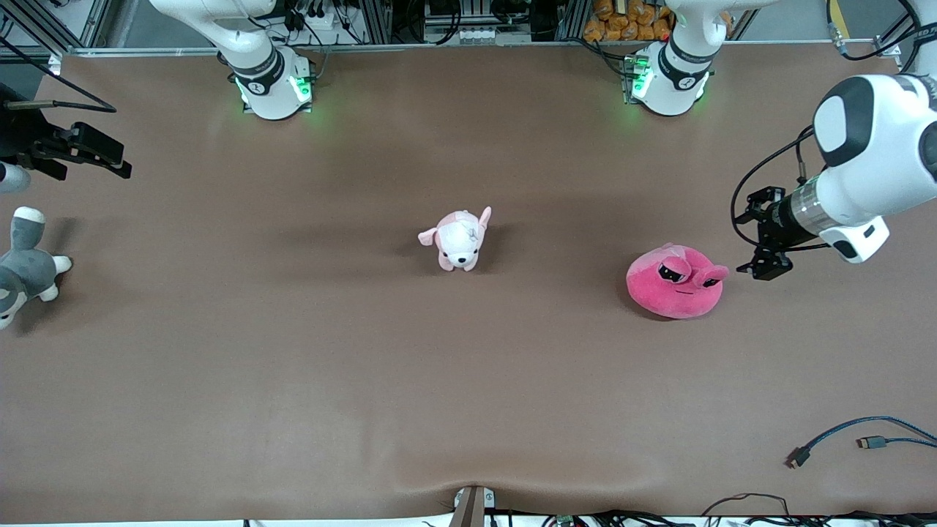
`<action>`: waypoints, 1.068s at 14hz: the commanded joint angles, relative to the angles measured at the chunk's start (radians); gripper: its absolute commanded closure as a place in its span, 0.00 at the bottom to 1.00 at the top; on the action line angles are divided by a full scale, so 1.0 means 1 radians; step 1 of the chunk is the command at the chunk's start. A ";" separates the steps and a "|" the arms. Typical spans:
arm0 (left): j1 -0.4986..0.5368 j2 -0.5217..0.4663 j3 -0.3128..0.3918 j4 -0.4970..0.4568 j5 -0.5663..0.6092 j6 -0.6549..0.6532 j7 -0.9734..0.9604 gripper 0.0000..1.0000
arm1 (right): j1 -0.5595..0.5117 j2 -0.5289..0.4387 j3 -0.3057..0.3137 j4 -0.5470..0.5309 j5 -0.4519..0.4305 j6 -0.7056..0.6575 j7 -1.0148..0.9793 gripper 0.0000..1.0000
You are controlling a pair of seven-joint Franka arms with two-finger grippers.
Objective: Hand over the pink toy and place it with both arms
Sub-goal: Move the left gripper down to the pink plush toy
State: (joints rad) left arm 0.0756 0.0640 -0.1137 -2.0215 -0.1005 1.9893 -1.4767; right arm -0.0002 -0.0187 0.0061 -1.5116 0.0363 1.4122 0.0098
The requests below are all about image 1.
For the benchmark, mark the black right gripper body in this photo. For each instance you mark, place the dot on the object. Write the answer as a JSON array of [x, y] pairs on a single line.
[[22, 133]]

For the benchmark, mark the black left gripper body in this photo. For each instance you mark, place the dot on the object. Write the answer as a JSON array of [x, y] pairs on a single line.
[[778, 214]]

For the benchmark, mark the round hot pink plush toy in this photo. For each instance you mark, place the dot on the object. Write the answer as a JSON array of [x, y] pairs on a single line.
[[677, 289]]

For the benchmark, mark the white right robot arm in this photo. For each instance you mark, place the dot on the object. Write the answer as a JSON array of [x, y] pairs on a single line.
[[271, 95]]

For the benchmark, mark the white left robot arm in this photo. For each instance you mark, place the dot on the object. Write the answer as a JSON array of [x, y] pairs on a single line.
[[878, 146]]

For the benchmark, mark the orange plush toy pile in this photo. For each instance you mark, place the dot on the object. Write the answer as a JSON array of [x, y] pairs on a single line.
[[622, 20]]

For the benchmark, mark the grey white plush husky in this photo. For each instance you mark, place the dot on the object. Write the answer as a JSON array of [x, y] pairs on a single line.
[[25, 271]]

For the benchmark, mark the light pink plush dog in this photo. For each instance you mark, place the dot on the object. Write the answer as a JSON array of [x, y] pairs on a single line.
[[460, 240]]

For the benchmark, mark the white power strip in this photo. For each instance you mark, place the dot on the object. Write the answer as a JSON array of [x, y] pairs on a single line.
[[481, 35]]

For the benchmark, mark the aluminium frame profile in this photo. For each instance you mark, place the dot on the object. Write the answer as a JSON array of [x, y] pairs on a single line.
[[889, 40], [95, 22]]

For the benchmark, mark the aluminium table edge rail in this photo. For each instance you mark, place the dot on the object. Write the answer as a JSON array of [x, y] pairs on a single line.
[[454, 46]]

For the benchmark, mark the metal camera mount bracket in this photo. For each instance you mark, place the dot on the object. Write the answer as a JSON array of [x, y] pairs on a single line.
[[470, 506]]

